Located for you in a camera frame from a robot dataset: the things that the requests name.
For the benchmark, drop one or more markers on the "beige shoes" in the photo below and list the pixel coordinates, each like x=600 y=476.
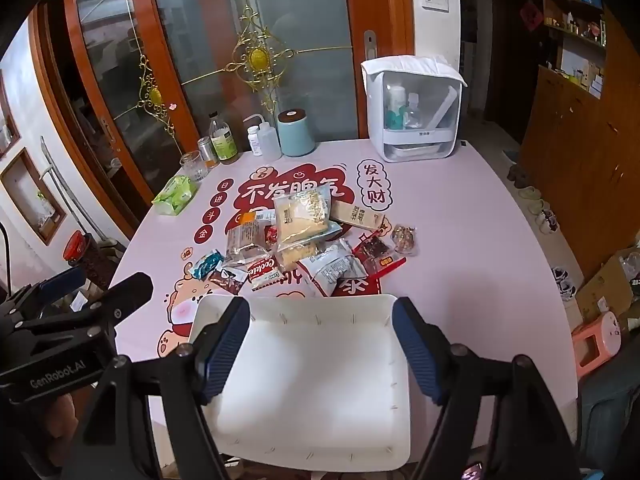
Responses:
x=532 y=197

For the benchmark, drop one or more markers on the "wooden glass sliding door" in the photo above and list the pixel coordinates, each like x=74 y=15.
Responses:
x=115 y=70
x=310 y=20

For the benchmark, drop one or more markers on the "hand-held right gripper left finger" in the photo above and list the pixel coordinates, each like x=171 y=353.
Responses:
x=225 y=355

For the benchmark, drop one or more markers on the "clear plastic bottle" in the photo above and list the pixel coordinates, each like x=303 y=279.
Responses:
x=414 y=112

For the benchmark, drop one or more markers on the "green wet wipes pack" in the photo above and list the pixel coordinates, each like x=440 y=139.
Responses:
x=172 y=195

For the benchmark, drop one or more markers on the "clear nut packet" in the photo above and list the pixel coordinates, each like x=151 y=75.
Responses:
x=404 y=240

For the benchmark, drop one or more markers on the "small glass jar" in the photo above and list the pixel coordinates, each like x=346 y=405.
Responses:
x=206 y=150

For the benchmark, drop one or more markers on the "red white biscuit packet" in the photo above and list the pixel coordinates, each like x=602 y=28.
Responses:
x=262 y=270

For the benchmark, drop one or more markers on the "dark brown snack packet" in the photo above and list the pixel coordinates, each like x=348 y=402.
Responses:
x=227 y=280

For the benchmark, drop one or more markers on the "translucent squeeze bottle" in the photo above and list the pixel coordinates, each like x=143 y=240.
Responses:
x=271 y=142

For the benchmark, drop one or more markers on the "red wall decoration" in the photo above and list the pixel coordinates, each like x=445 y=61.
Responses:
x=531 y=16

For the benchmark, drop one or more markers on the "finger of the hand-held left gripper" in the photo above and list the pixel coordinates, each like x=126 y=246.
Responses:
x=60 y=280
x=125 y=292

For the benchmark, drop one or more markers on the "wooden wall frame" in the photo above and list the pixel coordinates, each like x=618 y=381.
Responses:
x=15 y=180

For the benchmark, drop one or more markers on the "red clear jerky packet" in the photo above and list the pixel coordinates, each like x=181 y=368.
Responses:
x=372 y=250

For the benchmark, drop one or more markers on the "red lid jar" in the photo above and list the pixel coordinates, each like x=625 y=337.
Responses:
x=76 y=247

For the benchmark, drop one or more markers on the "striped sneaker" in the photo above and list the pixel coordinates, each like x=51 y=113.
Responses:
x=565 y=284

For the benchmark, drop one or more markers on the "wooden cabinet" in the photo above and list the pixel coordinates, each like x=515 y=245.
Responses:
x=575 y=135

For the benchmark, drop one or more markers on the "orange white snack packet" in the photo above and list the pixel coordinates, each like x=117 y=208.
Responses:
x=248 y=218

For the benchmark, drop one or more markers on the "green label glass bottle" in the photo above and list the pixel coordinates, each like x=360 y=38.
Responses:
x=223 y=142

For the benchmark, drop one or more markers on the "small red candy packet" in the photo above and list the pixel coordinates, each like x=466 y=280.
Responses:
x=271 y=235

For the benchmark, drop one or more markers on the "cardboard box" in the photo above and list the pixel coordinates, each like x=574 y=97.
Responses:
x=600 y=280

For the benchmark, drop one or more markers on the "clear bread packet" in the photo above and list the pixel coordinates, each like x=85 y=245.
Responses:
x=245 y=242

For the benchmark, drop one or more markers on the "pale yellow cake bag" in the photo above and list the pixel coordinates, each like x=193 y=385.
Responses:
x=305 y=215

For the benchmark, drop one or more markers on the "tan long snack packet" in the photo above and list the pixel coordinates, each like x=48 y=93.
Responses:
x=357 y=216

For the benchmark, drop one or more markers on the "brown floss cake bag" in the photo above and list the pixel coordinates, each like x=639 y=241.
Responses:
x=295 y=256

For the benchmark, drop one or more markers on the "light blue canister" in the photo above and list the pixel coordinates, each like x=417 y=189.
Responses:
x=296 y=135

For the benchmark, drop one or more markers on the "brown slippers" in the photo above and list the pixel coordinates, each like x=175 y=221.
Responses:
x=520 y=175

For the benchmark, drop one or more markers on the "white storage box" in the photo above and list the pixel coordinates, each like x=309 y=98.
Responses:
x=380 y=110

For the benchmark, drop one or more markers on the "blue white small packet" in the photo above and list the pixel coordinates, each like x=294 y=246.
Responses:
x=207 y=262

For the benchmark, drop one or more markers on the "clear glass cup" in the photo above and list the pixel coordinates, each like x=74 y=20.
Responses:
x=194 y=167

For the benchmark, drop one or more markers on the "teal white bottle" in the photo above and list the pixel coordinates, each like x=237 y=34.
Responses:
x=395 y=107

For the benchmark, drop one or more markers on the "grey white snack packet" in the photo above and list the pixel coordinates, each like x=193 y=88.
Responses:
x=330 y=270

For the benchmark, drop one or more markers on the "white sneakers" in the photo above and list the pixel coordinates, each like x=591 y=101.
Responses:
x=549 y=221

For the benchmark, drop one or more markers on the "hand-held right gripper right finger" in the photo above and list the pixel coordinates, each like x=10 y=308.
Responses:
x=417 y=355

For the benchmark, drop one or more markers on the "white plastic bin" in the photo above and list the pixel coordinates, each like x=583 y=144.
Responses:
x=310 y=375

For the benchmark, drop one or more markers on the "white pill bottle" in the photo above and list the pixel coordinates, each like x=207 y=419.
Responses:
x=255 y=142

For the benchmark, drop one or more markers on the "pink plastic stool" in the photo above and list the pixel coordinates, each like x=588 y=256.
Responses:
x=595 y=340

